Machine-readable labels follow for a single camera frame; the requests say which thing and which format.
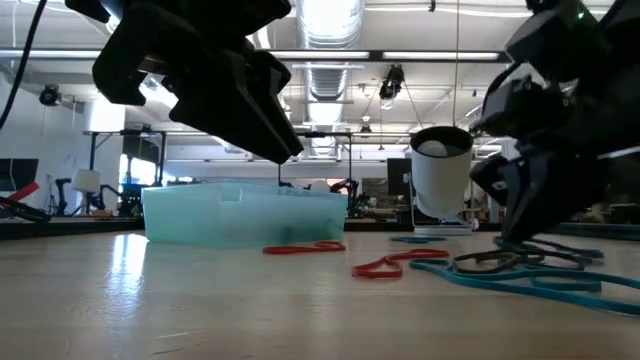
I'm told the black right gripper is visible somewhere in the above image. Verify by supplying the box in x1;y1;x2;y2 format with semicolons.
469;0;640;244

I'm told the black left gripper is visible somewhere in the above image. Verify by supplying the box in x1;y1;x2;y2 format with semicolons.
64;0;305;166

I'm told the thin black rubber band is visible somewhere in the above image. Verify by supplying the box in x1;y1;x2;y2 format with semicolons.
451;238;605;275

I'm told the translucent teal plastic bin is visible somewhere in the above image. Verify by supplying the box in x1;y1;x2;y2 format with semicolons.
141;181;350;250

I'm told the red rubber band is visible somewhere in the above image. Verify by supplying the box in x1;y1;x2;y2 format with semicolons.
262;240;347;256
350;248;451;281

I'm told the white cylindrical lamp on stand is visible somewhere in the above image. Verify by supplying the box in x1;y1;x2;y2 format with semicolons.
408;125;476;237

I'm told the black crossbar with light strips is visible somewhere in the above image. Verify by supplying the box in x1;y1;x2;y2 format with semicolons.
0;48;511;64

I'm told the black hanging spotlight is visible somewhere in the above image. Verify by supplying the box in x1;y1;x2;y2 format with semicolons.
38;83;62;108
377;63;406;102

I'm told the lamp with white shade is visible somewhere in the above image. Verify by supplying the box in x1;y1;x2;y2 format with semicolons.
69;168;103;217

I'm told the red strip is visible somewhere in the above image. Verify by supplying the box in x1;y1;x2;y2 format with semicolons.
5;182;40;202

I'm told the thin hanging cord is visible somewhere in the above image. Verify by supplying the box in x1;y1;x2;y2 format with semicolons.
452;0;461;129

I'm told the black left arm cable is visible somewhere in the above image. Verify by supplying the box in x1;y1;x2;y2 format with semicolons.
0;0;49;132

